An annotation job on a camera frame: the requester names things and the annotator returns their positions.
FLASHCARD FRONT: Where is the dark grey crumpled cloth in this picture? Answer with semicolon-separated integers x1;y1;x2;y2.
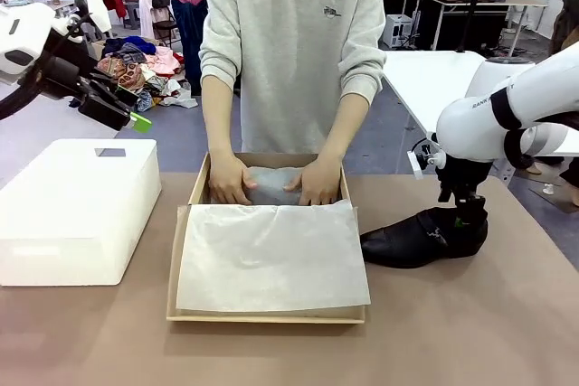
101;38;148;65

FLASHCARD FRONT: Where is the person's left forearm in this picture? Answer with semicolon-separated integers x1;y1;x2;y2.
315;87;363;165

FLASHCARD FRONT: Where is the black stand pole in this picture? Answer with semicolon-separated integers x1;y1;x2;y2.
455;0;497;53

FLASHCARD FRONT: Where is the white crumpled cloth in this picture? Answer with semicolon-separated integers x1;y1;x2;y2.
160;79;200;110

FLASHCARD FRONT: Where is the person's right hand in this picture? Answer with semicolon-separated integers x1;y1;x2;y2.
207;152;259;207

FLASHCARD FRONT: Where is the pink crumpled cloth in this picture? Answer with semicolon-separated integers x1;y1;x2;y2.
142;44;185;76

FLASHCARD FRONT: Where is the person's left hand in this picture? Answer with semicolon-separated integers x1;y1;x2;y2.
282;156;342;208

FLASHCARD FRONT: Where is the black leather shoe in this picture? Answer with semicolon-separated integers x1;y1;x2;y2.
360;206;490;269

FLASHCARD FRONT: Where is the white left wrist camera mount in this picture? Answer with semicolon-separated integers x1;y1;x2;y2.
67;0;113;40

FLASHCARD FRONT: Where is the brown patterned cloth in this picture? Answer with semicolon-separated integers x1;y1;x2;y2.
95;54;147;92

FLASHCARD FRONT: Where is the black folding chair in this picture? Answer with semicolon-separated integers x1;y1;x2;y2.
151;0;182;49

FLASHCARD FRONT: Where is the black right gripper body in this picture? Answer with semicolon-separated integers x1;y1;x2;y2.
437;157;495;201

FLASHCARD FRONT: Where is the wood-top lab desk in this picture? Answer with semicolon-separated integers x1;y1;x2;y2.
427;0;549;71

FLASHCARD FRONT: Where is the pale pink draped garment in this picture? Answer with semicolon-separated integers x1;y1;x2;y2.
138;0;157;40

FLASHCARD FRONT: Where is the large white table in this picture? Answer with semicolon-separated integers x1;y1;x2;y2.
382;50;579;157

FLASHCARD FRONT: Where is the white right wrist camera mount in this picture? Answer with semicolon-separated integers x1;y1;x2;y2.
405;137;449;180

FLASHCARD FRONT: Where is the blue-grey plaid cloth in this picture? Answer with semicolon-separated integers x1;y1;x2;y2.
134;89;154;114

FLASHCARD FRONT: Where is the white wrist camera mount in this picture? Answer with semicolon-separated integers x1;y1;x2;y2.
405;137;449;180
67;0;113;40

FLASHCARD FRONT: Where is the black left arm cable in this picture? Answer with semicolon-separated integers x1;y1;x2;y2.
0;64;49;121

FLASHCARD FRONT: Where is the bystander in dark apron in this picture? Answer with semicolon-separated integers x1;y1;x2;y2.
549;0;579;58

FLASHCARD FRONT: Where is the person in grey sweatshirt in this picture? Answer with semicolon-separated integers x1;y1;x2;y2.
199;0;388;155

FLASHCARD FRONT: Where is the brown cardboard shoe box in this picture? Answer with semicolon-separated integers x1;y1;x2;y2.
166;152;366;325

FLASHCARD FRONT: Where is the person's right forearm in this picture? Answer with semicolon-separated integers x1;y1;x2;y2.
201;72;240;159

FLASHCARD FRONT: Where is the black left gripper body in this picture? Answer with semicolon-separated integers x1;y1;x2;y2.
38;54;103;109

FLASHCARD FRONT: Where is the white plastic storage box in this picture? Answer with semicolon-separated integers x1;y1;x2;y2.
0;138;163;287

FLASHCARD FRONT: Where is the white tissue paper sheet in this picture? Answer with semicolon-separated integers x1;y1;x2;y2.
175;164;372;314

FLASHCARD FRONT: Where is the blue crumpled cloth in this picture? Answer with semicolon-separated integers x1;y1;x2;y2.
120;34;157;55

